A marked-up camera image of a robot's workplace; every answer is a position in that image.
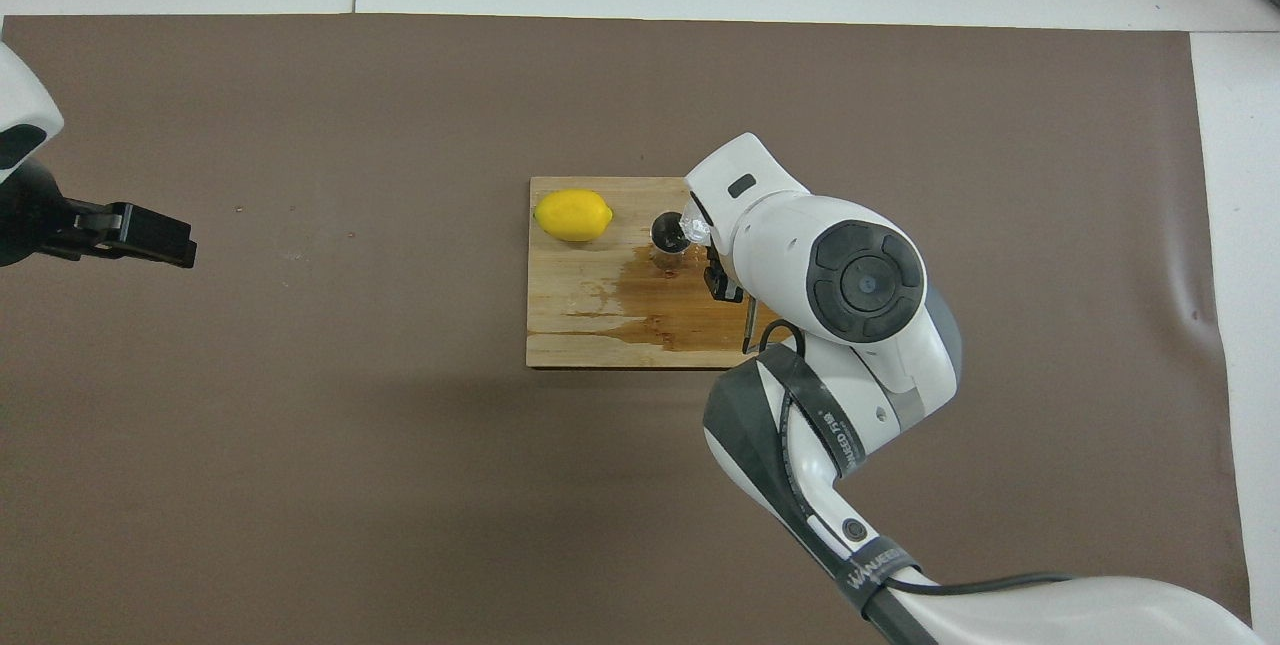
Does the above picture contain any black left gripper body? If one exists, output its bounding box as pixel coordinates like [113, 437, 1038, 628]
[0, 159, 67, 269]

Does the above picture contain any steel double jigger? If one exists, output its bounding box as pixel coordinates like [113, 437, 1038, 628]
[650, 212, 693, 272]

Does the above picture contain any wooden cutting board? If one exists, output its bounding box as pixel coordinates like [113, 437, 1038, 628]
[527, 176, 791, 370]

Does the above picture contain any yellow lemon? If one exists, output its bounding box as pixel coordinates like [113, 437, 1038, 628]
[533, 189, 614, 243]

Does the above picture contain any brown table mat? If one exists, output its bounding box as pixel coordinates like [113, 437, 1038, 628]
[0, 13, 1256, 645]

